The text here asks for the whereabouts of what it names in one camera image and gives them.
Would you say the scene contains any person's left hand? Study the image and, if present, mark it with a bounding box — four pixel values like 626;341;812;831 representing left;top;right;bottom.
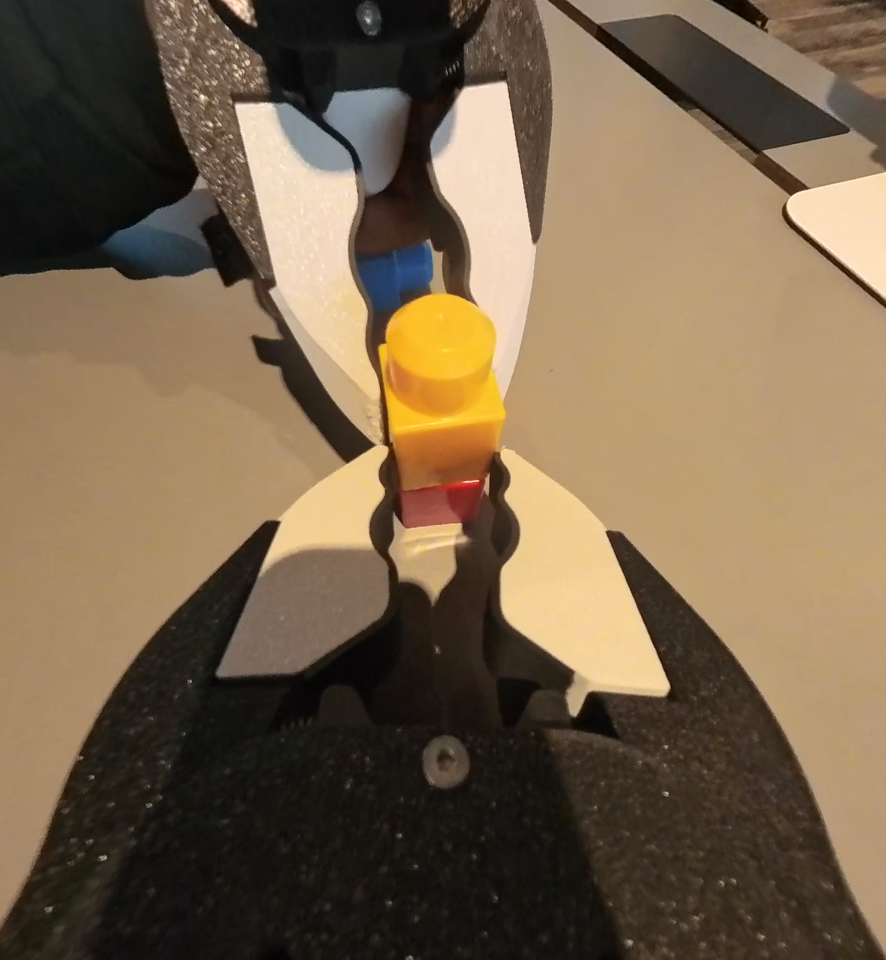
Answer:
356;174;433;254

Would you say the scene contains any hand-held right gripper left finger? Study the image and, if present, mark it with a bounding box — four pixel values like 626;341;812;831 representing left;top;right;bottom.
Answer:
215;448;398;680

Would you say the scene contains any red mega block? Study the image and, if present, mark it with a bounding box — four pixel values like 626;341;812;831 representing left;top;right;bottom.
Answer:
396;478;485;530

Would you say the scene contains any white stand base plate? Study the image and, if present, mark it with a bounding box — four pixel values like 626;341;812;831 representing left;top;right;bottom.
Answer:
782;168;886;335

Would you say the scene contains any blue mega block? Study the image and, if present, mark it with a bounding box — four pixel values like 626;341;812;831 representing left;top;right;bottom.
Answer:
356;241;435;312

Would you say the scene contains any black desk panel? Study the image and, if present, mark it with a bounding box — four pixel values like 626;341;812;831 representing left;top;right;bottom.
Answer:
599;15;851;153

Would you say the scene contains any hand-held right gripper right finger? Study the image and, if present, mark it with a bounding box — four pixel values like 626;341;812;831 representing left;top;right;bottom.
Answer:
488;448;671;717

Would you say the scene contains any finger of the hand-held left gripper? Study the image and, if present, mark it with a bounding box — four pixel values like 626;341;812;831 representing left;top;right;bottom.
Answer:
234;88;408;444
420;78;542;384

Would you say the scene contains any person's left forearm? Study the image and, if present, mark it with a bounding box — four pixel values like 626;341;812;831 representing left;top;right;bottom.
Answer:
0;0;206;285

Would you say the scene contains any yellow mega block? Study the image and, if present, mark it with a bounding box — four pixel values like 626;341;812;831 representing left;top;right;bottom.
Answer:
377;294;506;481

